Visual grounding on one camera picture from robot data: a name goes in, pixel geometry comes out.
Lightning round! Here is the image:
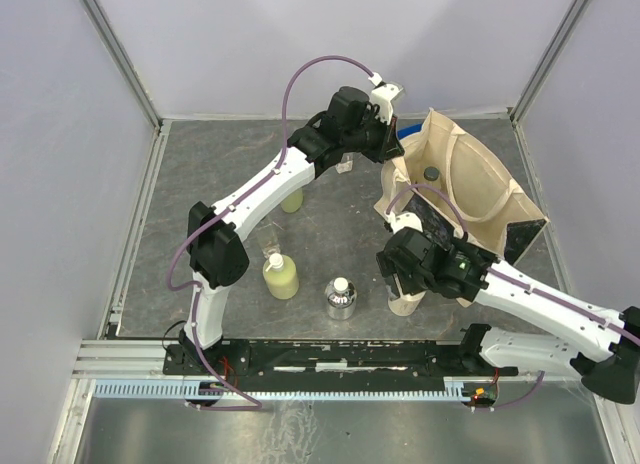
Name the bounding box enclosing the right aluminium frame post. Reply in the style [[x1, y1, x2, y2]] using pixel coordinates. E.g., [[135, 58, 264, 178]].
[[509, 0, 592, 126]]

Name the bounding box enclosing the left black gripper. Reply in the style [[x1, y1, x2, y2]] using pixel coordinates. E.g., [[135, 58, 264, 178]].
[[342, 108, 403, 165]]

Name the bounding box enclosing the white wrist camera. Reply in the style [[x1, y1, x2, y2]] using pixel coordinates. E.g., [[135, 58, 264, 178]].
[[369, 72, 404, 125], [383, 211, 423, 234]]

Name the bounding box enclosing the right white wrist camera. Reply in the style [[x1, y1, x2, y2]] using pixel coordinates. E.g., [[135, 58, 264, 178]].
[[383, 211, 423, 234]]

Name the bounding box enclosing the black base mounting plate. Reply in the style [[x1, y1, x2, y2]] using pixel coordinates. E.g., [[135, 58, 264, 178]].
[[162, 336, 519, 391]]

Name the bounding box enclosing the beige canvas tote bag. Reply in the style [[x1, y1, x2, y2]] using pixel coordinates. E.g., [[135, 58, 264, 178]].
[[374, 110, 548, 264]]

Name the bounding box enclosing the aluminium frame post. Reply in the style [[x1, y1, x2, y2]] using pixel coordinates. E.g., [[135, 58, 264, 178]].
[[79, 0, 163, 129], [509, 0, 592, 126]]

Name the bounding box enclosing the green bottle beige flip cap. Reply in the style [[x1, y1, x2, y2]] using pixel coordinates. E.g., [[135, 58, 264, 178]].
[[280, 188, 304, 214]]

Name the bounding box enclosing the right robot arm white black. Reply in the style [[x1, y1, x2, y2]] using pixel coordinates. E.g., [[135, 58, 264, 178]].
[[376, 227, 639, 405]]

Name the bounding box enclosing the blue cloth behind bag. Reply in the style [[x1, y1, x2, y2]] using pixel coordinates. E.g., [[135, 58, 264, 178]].
[[397, 123, 422, 140]]

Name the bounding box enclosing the small circuit board red led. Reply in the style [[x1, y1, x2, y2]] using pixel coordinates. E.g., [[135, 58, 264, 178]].
[[469, 387, 498, 407]]

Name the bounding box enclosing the clear square bottle dark cap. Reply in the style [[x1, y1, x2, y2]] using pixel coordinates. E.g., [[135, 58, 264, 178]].
[[254, 222, 281, 259]]

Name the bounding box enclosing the aluminium front rail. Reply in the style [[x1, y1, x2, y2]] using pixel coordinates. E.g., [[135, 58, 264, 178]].
[[69, 338, 624, 381]]

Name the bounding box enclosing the left aluminium frame post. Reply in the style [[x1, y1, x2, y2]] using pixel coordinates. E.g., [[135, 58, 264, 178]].
[[79, 0, 163, 129]]

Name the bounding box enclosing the silver round bottle white cap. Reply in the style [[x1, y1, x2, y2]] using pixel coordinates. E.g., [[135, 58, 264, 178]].
[[325, 277, 357, 321]]

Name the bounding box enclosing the beige jar wide lid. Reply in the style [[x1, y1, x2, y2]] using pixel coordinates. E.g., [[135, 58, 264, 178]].
[[387, 286, 426, 317]]

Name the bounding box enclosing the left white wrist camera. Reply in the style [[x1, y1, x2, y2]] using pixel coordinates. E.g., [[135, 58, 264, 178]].
[[369, 72, 404, 125]]

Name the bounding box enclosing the yellow green pump bottle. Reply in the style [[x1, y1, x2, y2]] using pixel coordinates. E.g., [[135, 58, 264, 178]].
[[262, 253, 299, 300]]

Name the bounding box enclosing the light blue cable duct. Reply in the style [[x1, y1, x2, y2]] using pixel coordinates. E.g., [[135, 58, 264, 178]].
[[94, 372, 492, 402]]

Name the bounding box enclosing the clear square bottle back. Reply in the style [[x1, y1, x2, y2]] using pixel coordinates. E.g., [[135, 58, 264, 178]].
[[335, 153, 354, 174]]

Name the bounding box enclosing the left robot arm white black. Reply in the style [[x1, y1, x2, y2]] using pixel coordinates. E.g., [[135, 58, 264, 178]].
[[179, 83, 404, 374]]

